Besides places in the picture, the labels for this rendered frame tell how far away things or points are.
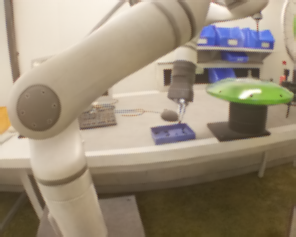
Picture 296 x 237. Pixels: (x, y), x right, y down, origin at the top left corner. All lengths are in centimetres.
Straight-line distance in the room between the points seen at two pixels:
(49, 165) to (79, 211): 9
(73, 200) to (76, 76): 18
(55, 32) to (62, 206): 141
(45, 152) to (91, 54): 16
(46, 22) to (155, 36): 143
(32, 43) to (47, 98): 146
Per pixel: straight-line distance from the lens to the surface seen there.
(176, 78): 60
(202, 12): 31
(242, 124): 65
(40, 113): 23
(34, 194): 84
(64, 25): 158
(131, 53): 24
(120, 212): 47
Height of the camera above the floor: 118
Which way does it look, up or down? 18 degrees down
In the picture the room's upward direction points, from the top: 4 degrees counter-clockwise
